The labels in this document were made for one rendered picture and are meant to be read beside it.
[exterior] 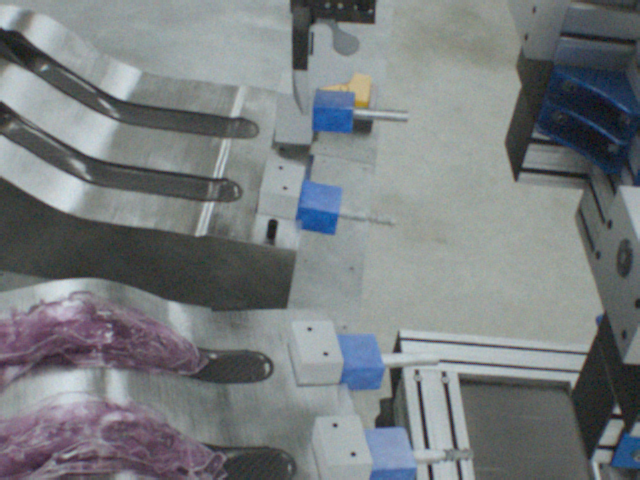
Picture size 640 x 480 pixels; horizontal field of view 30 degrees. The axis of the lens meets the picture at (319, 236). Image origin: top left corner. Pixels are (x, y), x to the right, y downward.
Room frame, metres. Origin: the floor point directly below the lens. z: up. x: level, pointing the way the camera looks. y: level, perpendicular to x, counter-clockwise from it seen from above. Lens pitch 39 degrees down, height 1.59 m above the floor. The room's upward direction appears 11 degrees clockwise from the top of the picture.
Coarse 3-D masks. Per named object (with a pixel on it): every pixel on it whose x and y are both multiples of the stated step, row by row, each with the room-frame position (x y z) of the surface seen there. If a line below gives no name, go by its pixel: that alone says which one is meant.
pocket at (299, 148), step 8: (312, 136) 1.04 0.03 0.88; (272, 144) 1.03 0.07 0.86; (280, 144) 1.04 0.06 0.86; (288, 144) 1.04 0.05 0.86; (296, 144) 1.04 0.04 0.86; (304, 144) 1.04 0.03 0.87; (312, 144) 1.03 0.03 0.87; (296, 152) 1.03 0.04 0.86; (304, 152) 1.03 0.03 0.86; (312, 152) 1.02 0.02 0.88
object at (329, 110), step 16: (288, 80) 1.03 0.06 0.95; (288, 96) 1.00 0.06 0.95; (320, 96) 1.02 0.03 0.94; (336, 96) 1.02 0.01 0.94; (352, 96) 1.03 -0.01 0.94; (288, 112) 0.99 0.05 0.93; (320, 112) 1.00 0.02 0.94; (336, 112) 1.00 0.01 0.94; (352, 112) 1.00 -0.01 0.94; (368, 112) 1.01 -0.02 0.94; (384, 112) 1.02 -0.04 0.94; (400, 112) 1.02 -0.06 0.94; (288, 128) 0.99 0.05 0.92; (304, 128) 0.99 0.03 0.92; (320, 128) 1.00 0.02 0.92; (336, 128) 1.00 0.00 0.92; (352, 128) 1.00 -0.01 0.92
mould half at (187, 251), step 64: (0, 64) 0.98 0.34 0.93; (64, 64) 1.03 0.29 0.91; (64, 128) 0.94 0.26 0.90; (128, 128) 0.99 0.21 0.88; (0, 192) 0.83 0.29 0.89; (64, 192) 0.86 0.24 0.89; (128, 192) 0.88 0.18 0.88; (256, 192) 0.91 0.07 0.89; (0, 256) 0.83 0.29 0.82; (64, 256) 0.84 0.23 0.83; (128, 256) 0.84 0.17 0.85; (192, 256) 0.84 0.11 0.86; (256, 256) 0.84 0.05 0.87
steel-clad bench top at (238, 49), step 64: (0, 0) 1.33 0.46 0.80; (64, 0) 1.36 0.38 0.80; (128, 0) 1.39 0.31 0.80; (192, 0) 1.42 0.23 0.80; (256, 0) 1.45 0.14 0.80; (384, 0) 1.52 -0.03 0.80; (128, 64) 1.23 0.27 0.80; (192, 64) 1.26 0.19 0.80; (256, 64) 1.29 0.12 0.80; (384, 64) 1.35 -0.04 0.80; (320, 256) 0.95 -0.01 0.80
